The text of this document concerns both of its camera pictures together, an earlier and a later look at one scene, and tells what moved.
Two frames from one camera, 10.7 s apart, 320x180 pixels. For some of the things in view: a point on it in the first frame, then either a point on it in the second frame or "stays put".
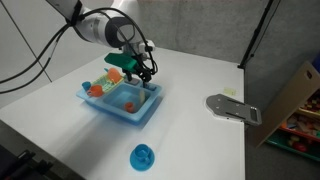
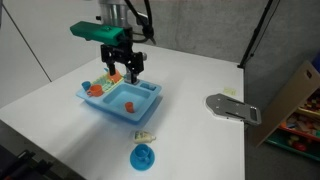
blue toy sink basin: x=130 y=101 stays put
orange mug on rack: x=95 y=91 stays put
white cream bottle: x=142 y=96 → x=143 y=137
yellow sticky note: x=230 y=91 stays put
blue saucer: x=142 y=157 stays put
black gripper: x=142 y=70 → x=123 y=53
